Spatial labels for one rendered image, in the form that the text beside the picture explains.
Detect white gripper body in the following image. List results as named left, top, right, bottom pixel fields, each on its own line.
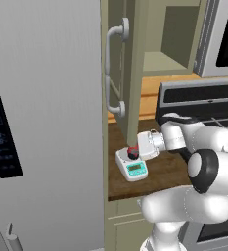
left=136, top=130, right=160, bottom=162

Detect red jam jar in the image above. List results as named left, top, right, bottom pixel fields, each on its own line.
left=127, top=145, right=141, bottom=161

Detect white digital scale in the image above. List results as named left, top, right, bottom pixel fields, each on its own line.
left=114, top=147, right=150, bottom=183

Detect olive base cabinet door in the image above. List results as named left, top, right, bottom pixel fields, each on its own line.
left=113, top=217, right=158, bottom=251

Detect olive drawer front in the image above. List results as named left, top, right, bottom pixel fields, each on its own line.
left=107, top=197, right=145, bottom=222

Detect steel and black stove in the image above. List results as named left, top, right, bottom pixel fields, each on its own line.
left=155, top=76, right=228, bottom=251

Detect grey steel fridge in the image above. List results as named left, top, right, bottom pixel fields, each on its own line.
left=0, top=0, right=106, bottom=251

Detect steel microwave oven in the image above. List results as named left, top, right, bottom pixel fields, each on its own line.
left=193, top=0, right=228, bottom=79

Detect olive wall cabinet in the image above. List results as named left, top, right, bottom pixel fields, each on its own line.
left=140, top=0, right=211, bottom=78

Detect white cabinet door handle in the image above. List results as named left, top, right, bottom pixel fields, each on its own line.
left=104, top=17, right=130, bottom=118

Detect grey fridge handle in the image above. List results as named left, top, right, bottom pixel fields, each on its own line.
left=5, top=223, right=23, bottom=251

